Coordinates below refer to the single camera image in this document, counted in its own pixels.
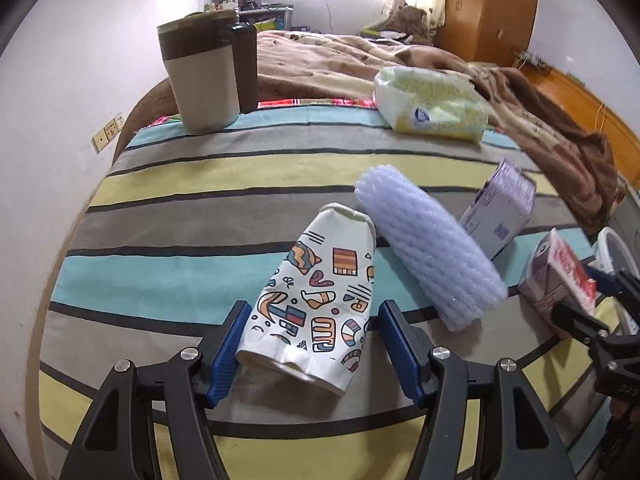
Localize white foam net sleeve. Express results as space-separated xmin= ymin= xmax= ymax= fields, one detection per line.
xmin=355 ymin=165 xmax=508 ymax=332

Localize red strawberry milk carton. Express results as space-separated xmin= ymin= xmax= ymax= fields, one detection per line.
xmin=518 ymin=229 xmax=597 ymax=339

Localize crushed patterned paper cup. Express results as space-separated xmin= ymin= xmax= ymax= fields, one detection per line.
xmin=236 ymin=203 xmax=376 ymax=396

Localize purple milk carton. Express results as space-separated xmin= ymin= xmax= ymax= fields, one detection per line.
xmin=460 ymin=158 xmax=537 ymax=259

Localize white trash bin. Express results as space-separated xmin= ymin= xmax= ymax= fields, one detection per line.
xmin=593 ymin=226 xmax=639 ymax=335

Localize striped table cloth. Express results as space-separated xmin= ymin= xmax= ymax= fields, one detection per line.
xmin=39 ymin=105 xmax=608 ymax=479

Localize brown fleece blanket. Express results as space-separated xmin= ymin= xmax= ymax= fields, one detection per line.
xmin=112 ymin=29 xmax=629 ymax=231

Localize wooden bed headboard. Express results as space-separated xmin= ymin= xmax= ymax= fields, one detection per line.
xmin=521 ymin=64 xmax=640 ymax=190

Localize green tissue pack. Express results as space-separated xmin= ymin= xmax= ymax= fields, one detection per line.
xmin=373 ymin=66 xmax=489 ymax=143

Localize brown beige travel mug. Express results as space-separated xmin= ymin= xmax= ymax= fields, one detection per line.
xmin=157 ymin=9 xmax=258 ymax=132

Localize teddy bear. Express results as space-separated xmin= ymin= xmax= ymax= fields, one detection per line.
xmin=384 ymin=6 xmax=427 ymax=37

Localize cluttered shelf desk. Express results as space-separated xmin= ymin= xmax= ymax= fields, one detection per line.
xmin=204 ymin=0 xmax=294 ymax=32

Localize orange wooden wardrobe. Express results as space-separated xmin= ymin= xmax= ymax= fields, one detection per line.
xmin=435 ymin=0 xmax=538 ymax=66

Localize wall power sockets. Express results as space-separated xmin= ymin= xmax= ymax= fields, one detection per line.
xmin=91 ymin=113 xmax=125 ymax=153

